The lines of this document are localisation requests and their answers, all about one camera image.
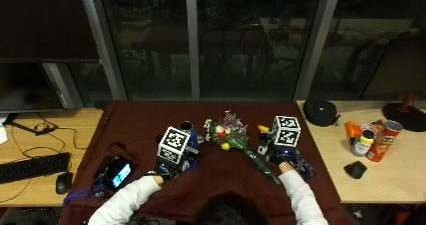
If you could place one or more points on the person's right hand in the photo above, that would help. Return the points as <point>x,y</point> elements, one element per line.
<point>276,155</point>

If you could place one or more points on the black computer mouse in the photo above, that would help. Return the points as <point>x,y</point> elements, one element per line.
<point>62,182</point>

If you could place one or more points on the black round stand base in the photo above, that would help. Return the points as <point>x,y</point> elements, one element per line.
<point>406,115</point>

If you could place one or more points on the black monitor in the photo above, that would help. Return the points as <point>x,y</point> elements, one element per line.
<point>26,85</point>

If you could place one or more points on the red chips can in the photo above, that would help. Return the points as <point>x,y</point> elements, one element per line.
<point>383,141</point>

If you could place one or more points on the black keyboard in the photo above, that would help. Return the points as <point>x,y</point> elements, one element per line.
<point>33,167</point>

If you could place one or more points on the white bottle with yellow cap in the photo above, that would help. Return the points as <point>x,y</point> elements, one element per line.
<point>362,143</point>

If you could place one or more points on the black smartphone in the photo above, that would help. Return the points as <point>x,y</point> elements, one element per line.
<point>117,175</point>

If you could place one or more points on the mixed flower bouquet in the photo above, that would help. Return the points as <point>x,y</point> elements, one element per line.
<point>231,134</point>

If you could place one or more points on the grey window frame post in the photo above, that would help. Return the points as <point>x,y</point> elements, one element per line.
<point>103,41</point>
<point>191,41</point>
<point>316,41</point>

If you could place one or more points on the white marker cube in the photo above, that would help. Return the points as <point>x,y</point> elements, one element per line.
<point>286,130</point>
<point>173,145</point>

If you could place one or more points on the dark red tablecloth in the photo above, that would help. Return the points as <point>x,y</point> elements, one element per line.
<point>133,135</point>

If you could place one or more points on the orange bottle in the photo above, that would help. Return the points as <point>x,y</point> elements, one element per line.
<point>351,129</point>

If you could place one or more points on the black ergonomic mouse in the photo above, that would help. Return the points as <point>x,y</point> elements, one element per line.
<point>355,169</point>

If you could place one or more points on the person's left hand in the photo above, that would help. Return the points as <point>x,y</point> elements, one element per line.
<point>170,170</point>

